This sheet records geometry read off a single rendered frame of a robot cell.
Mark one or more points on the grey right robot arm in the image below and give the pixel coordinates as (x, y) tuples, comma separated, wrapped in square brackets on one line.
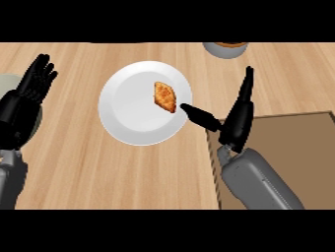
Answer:
[(258, 180)]

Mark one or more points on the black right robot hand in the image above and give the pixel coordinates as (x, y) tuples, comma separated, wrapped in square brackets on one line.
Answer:
[(237, 119)]

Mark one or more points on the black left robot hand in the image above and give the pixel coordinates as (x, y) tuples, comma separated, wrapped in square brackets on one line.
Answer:
[(15, 111)]

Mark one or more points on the brown wooden tray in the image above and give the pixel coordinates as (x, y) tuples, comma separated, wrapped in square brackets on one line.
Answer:
[(297, 157)]

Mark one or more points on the white round plate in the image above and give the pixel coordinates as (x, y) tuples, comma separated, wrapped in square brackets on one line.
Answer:
[(146, 102)]

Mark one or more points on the golden brown croissant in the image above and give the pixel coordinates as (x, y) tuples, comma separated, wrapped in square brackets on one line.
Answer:
[(165, 96)]

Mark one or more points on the grey bowl with brown contents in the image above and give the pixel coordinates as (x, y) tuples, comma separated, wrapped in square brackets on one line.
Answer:
[(225, 50)]

